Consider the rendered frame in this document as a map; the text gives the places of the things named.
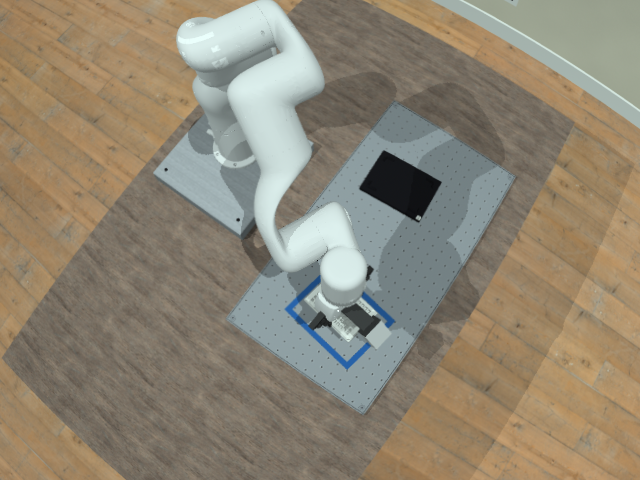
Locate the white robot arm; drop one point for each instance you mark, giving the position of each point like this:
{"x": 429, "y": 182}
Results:
{"x": 263, "y": 100}

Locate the black rectangular pad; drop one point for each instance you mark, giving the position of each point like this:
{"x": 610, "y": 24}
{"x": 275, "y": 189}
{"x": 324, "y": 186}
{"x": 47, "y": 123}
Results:
{"x": 400, "y": 185}

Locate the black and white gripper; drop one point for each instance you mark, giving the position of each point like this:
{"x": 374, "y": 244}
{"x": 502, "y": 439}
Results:
{"x": 328, "y": 312}

